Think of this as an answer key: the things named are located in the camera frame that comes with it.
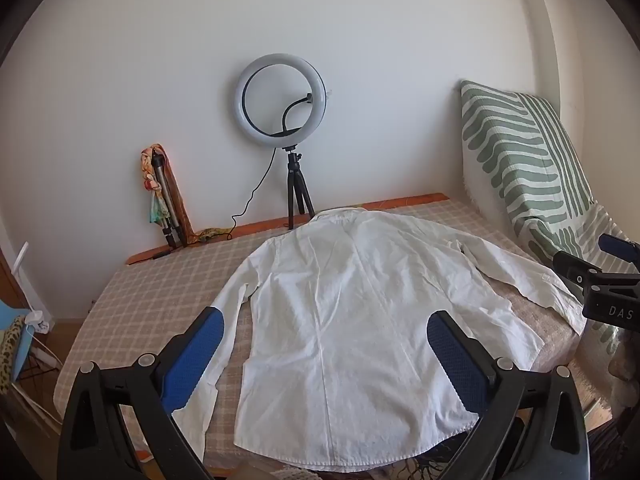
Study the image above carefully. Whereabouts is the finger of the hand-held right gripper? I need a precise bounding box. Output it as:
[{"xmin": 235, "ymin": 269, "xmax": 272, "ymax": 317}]
[
  {"xmin": 598, "ymin": 233, "xmax": 640, "ymax": 261},
  {"xmin": 552, "ymin": 250, "xmax": 601, "ymax": 306}
]

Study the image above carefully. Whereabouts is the black gooseneck phone holder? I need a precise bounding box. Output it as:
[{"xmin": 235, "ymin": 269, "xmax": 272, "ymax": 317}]
[{"xmin": 281, "ymin": 91, "xmax": 314, "ymax": 134}]

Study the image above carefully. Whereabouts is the colourful patterned scarf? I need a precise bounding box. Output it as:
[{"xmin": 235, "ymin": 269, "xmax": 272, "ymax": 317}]
[{"xmin": 140, "ymin": 144, "xmax": 171, "ymax": 223}]

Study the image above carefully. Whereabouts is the leopard print cloth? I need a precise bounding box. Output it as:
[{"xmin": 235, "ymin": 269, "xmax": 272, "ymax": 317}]
[{"xmin": 0, "ymin": 317, "xmax": 27, "ymax": 396}]

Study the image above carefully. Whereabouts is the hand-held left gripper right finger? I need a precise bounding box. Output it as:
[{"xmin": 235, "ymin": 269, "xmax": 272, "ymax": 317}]
[{"xmin": 426, "ymin": 310, "xmax": 591, "ymax": 480}]

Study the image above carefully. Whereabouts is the folded silver tripod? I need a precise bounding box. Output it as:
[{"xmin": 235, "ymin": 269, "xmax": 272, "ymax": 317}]
[{"xmin": 151, "ymin": 155, "xmax": 182, "ymax": 250}]

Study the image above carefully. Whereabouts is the folded tripod with cloth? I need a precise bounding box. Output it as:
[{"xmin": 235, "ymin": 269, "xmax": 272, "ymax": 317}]
[{"xmin": 159, "ymin": 146, "xmax": 197, "ymax": 247}]

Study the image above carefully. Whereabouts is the black power cable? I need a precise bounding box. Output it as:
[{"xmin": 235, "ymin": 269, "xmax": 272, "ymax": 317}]
[{"xmin": 200, "ymin": 147, "xmax": 277, "ymax": 243}]

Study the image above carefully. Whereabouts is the white long-sleeved shirt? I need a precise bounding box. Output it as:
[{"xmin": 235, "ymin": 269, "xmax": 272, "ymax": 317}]
[{"xmin": 172, "ymin": 208, "xmax": 588, "ymax": 473}]

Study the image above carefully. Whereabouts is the beige plaid blanket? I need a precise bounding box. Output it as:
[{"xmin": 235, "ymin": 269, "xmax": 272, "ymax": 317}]
[{"xmin": 52, "ymin": 199, "xmax": 613, "ymax": 476}]

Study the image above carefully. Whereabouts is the white ring light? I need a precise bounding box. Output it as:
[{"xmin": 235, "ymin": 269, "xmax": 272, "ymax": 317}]
[{"xmin": 235, "ymin": 53, "xmax": 331, "ymax": 150}]

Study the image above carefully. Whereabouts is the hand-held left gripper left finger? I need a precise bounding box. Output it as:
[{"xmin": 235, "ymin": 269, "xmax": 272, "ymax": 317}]
[{"xmin": 56, "ymin": 306, "xmax": 225, "ymax": 480}]

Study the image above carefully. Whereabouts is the light blue chair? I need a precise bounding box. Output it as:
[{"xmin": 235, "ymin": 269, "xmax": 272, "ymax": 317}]
[{"xmin": 0, "ymin": 302, "xmax": 42, "ymax": 382}]

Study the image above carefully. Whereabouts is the green striped white cushion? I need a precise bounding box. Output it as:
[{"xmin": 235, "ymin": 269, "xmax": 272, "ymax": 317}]
[{"xmin": 460, "ymin": 80, "xmax": 601, "ymax": 261}]

